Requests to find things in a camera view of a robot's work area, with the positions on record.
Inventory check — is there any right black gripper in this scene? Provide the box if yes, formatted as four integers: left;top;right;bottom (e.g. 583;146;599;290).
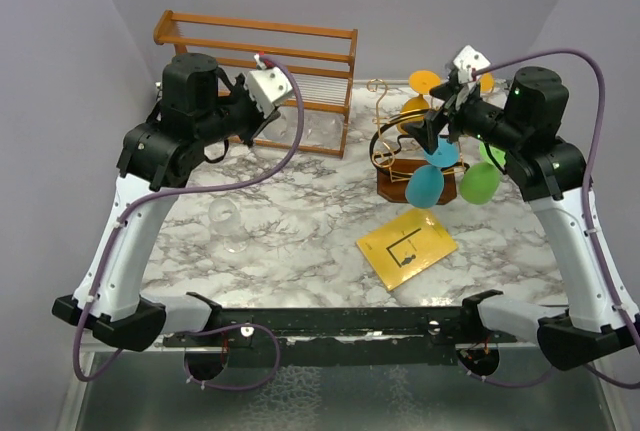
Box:
401;79;525;154

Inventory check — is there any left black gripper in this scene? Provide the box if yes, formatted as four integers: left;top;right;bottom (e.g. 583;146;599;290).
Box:
197;72;281;148

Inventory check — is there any orange plastic wine glass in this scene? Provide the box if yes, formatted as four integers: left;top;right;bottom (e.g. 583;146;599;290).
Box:
478;73;496;94
401;70;441;114

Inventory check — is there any blue plastic wine glass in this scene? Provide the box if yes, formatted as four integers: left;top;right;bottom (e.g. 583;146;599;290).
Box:
405;137;460;209

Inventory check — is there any green plastic wine glass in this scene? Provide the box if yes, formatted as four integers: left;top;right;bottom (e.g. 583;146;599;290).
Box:
459;143;506;205

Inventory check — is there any clear wine glass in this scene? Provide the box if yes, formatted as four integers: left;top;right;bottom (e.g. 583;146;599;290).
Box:
261;110;346;150
208;198;246;254

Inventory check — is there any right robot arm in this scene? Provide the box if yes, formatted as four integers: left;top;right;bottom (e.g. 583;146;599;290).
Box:
405;66;639;371

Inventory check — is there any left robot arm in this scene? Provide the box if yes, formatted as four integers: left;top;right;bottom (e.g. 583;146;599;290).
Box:
52;53;299;353

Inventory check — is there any wooden dish rack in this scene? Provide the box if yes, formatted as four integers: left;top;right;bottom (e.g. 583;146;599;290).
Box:
153;10;358;158

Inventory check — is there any yellow book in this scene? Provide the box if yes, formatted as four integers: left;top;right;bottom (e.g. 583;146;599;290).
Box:
356;208;458;291

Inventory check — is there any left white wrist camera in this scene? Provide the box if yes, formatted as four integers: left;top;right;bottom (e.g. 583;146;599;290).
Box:
244;54;295;116

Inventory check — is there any gold wire wine glass rack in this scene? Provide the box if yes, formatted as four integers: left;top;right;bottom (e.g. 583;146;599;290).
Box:
366;79;469;205

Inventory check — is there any black metal base rail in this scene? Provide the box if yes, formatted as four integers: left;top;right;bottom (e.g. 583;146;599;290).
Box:
163;306;515;368

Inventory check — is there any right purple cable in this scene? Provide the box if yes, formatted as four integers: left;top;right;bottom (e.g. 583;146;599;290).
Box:
457;47;640;390

